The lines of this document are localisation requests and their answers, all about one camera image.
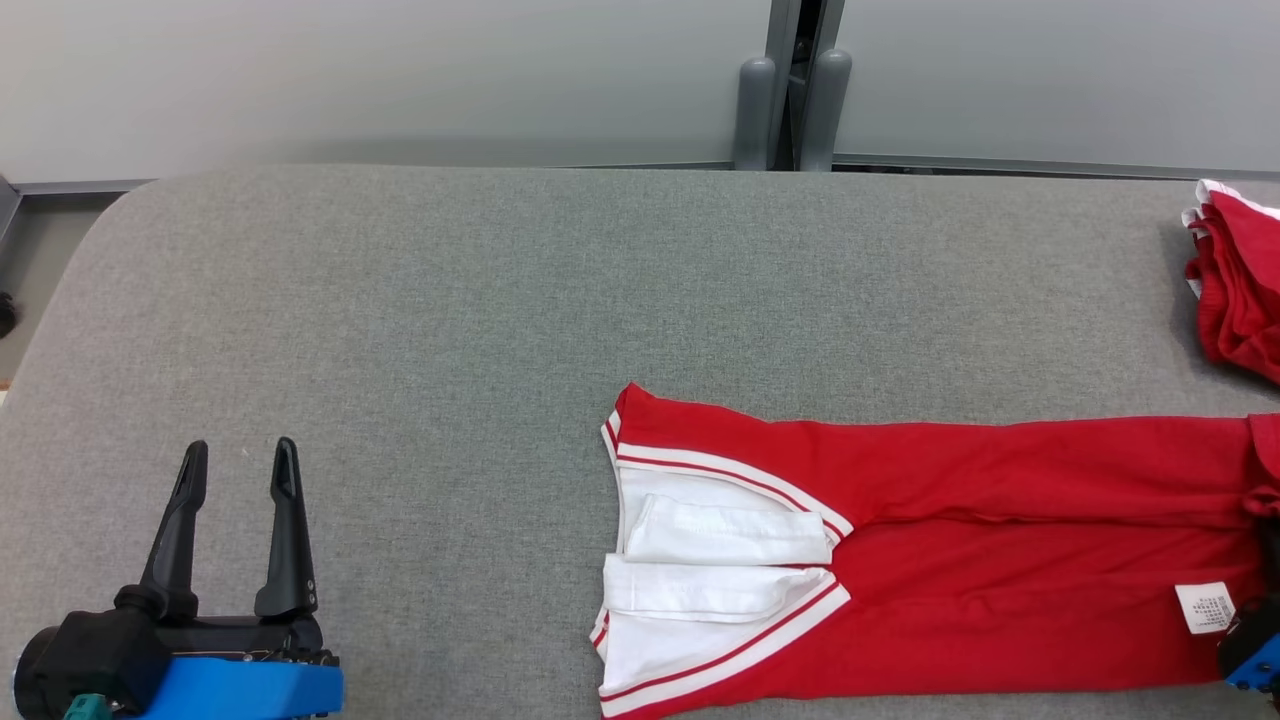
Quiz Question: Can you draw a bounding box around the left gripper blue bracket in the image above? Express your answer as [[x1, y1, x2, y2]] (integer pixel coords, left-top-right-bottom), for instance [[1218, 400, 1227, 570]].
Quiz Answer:
[[115, 437, 344, 720]]

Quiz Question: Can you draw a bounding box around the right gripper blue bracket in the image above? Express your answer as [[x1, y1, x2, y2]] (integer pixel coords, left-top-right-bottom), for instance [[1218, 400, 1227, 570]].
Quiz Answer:
[[1218, 595, 1280, 693]]

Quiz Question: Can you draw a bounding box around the red and white shirt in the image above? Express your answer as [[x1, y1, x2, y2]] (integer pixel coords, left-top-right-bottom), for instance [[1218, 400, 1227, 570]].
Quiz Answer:
[[590, 382, 1280, 720]]

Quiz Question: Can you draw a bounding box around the crumpled red white garment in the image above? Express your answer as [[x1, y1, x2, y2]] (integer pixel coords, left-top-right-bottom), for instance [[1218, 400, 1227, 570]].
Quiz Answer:
[[1182, 178, 1280, 386]]

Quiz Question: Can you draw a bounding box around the grey metal wall rail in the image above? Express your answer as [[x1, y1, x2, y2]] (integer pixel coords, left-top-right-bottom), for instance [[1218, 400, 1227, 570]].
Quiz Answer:
[[835, 153, 1280, 183]]

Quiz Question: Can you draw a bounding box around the grey rounded post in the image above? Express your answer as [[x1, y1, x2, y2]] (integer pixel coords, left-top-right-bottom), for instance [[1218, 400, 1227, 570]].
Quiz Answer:
[[733, 55, 777, 171], [800, 48, 853, 173]]

